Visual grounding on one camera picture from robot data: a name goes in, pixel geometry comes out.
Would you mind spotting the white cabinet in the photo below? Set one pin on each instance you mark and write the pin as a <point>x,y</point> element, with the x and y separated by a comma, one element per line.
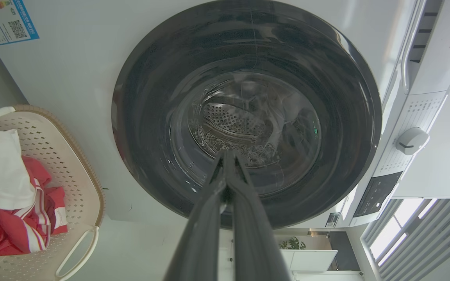
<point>311,259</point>

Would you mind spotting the green potted plant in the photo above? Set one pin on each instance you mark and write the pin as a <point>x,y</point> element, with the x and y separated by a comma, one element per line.
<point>292,244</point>

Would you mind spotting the cream perforated laundry basket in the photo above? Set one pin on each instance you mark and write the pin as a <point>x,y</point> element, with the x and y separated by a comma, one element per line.
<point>65,156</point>

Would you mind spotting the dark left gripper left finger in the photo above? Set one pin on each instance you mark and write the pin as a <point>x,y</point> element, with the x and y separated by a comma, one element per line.
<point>201,234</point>

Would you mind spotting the grey window blinds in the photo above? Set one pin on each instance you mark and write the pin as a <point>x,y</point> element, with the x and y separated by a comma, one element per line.
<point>436,249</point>

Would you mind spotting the white washer control knob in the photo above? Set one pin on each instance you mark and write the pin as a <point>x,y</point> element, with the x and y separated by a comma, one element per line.
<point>411,140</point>

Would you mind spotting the white garment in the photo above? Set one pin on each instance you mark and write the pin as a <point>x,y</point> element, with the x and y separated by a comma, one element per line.
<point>6,171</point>

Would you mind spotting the black round washer door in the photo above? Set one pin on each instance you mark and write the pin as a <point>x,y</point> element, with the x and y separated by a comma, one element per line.
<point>150,97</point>

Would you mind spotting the small black sticker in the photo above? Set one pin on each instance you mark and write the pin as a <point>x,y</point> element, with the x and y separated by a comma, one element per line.
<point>332,219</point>

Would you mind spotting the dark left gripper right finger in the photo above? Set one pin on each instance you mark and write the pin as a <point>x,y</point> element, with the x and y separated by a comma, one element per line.
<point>256,242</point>

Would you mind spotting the blue energy label sticker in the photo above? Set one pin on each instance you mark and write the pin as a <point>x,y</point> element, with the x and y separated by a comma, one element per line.
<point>6,19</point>

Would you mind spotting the white front-load washing machine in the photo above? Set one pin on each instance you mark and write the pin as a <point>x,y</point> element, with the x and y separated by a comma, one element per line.
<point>72,58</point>

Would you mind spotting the white detergent drawer front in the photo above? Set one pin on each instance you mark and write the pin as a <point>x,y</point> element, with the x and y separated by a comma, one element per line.
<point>443,58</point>

